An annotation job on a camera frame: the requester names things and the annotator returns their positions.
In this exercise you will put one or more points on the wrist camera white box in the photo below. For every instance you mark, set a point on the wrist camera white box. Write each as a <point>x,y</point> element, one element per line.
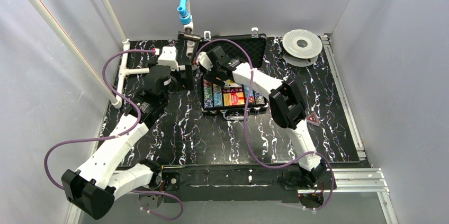
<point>204,61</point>
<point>168,57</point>

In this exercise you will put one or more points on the chip row far left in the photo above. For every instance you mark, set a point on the chip row far left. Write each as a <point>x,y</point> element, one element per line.
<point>208,94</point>

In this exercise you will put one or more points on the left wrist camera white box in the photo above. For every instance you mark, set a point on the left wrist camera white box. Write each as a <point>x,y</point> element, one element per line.
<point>168,57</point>

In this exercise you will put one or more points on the blue card deck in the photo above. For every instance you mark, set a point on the blue card deck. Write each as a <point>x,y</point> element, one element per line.
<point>231,84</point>

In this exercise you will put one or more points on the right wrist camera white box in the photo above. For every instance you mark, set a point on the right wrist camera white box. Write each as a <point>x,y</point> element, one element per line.
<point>204,61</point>

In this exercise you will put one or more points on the red yellow card deck box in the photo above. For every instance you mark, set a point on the red yellow card deck box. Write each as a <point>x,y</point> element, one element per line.
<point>233,98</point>

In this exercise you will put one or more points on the triangular red black token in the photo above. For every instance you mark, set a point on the triangular red black token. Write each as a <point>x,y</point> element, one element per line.
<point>313,119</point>

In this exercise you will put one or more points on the chip row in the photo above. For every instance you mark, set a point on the chip row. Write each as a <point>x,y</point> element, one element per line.
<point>208,94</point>
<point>249,94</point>
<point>217,96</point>
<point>259,99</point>

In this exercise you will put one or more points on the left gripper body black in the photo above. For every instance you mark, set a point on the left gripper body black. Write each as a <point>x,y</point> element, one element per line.
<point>189,71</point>

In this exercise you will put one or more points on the black poker chip case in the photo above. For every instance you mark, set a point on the black poker chip case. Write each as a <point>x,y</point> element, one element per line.
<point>217,58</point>

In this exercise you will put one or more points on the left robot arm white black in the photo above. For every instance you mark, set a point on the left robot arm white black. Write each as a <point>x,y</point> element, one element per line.
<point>93,187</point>

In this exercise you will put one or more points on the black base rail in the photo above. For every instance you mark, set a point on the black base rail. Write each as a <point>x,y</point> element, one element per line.
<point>245,182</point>

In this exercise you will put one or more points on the metal pole with clamp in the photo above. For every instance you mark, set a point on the metal pole with clamp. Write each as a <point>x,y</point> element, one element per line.
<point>192,39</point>

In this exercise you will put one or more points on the grey filament spool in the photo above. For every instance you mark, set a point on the grey filament spool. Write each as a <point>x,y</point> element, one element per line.
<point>301,47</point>

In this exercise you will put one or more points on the chip row far right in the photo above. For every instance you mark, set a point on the chip row far right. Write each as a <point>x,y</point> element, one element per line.
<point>259,99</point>

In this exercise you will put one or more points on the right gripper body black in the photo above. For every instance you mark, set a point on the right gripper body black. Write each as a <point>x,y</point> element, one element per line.
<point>213,63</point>

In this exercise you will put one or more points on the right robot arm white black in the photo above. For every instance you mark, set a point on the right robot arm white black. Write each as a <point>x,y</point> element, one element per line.
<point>287,105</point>

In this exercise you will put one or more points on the aluminium rail frame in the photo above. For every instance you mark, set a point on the aluminium rail frame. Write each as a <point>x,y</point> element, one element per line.
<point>337,137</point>

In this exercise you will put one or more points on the white PVC pipe frame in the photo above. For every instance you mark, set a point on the white PVC pipe frame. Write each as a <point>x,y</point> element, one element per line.
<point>80,25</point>

